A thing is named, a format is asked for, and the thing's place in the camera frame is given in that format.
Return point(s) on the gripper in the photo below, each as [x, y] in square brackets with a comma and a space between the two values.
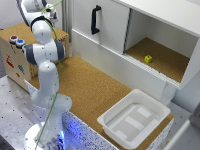
[51, 16]

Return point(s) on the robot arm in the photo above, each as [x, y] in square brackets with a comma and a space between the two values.
[46, 83]

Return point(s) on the blue button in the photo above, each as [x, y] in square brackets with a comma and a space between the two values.
[20, 42]

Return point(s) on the green button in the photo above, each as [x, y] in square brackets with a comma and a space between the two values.
[23, 47]

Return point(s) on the red button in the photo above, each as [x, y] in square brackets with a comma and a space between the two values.
[13, 38]

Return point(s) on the white sliding door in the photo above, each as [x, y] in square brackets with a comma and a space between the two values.
[113, 23]

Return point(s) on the wooden drawer box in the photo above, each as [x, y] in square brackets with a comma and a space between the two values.
[13, 71]

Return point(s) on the white cabinet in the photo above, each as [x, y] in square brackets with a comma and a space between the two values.
[110, 61]

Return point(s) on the yellow block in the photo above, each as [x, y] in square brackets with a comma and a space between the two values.
[148, 59]

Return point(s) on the white plastic box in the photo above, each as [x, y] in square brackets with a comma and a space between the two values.
[133, 121]

